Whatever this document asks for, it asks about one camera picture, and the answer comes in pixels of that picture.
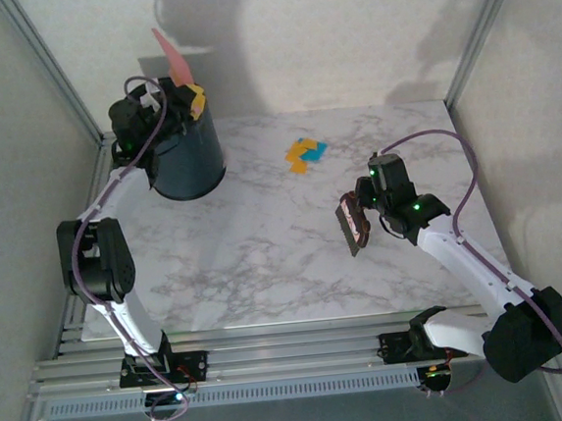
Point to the cartoon face hand brush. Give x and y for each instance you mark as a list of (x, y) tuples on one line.
[(353, 224)]

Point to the pink dustpan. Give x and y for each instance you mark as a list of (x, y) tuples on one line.
[(174, 59)]

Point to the orange paper scrap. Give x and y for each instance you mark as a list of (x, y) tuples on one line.
[(299, 168), (308, 143), (293, 154)]

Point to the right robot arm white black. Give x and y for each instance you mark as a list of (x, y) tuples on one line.
[(462, 254)]

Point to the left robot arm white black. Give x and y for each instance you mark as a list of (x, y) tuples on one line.
[(141, 326)]

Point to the dark round waste bin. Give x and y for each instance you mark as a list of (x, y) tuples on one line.
[(188, 164)]

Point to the wide aluminium base extrusion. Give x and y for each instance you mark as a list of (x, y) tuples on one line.
[(293, 352)]

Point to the shiny round base disc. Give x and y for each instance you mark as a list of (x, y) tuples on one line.
[(436, 379)]

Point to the aluminium frame post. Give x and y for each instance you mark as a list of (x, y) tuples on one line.
[(483, 30), (53, 68)]

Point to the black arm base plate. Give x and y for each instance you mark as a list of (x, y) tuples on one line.
[(198, 365), (394, 348)]

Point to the aluminium table edge rail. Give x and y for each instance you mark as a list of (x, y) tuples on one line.
[(70, 332)]

